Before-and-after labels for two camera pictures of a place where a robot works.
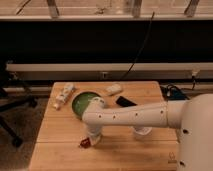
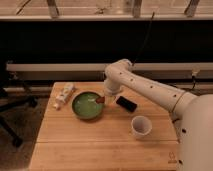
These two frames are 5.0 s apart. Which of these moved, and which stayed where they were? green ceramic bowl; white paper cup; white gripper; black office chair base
Moved: white gripper
Stayed: green ceramic bowl; black office chair base; white paper cup
